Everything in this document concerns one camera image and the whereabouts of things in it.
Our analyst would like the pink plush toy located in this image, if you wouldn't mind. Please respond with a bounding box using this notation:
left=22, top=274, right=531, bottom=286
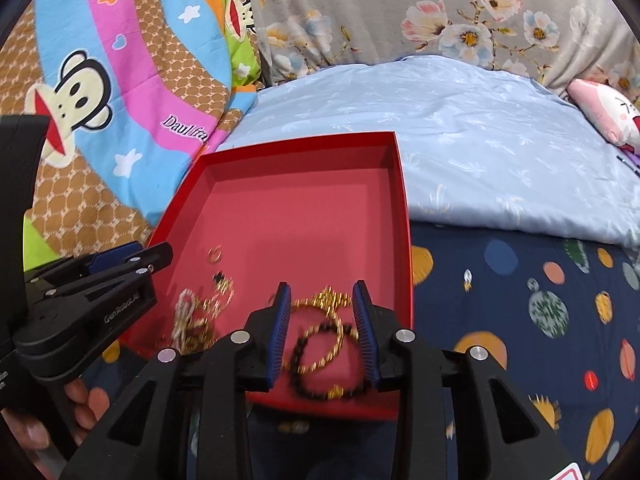
left=565, top=77, right=640, bottom=154

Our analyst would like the light blue pillow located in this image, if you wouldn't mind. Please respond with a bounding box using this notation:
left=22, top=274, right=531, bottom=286
left=215, top=55, right=640, bottom=261

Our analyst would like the thick gold chain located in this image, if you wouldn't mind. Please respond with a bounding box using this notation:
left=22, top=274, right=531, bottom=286
left=292, top=286, right=354, bottom=319

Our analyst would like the dark blue planet bedsheet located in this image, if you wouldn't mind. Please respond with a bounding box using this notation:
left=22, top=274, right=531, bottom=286
left=100, top=220, right=640, bottom=480

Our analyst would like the red cardboard box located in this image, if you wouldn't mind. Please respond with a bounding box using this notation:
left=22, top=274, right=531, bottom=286
left=120, top=131, right=416, bottom=421

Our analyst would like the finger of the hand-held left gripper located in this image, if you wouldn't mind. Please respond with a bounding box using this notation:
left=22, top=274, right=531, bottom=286
left=74, top=266, right=159, bottom=348
left=25, top=242, right=174, bottom=304

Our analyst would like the person's left hand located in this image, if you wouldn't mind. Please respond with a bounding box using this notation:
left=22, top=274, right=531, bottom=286
left=0, top=377, right=109, bottom=453

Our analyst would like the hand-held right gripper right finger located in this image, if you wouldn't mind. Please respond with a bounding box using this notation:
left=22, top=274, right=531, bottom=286
left=351, top=280, right=586, bottom=480

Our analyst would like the gold black clover necklace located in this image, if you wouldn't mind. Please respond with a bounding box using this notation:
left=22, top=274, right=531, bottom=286
left=187, top=270, right=236, bottom=353

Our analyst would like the colourful cartoon monkey blanket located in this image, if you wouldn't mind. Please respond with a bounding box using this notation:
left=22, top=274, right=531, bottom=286
left=0, top=0, right=263, bottom=281

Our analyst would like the pearl hair clip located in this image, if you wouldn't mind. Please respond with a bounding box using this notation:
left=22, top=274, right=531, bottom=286
left=172, top=287, right=197, bottom=344

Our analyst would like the grey floral cloth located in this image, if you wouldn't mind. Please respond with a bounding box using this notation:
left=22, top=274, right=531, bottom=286
left=245, top=0, right=640, bottom=106

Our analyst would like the dark bead bracelet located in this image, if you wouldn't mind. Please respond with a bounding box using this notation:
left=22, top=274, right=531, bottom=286
left=285, top=322, right=362, bottom=402

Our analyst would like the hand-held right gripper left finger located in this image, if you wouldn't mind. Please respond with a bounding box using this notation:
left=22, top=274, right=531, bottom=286
left=57, top=281, right=293, bottom=480

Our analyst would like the gold cuff bracelet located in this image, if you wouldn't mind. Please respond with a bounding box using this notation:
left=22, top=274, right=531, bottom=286
left=292, top=322, right=358, bottom=374

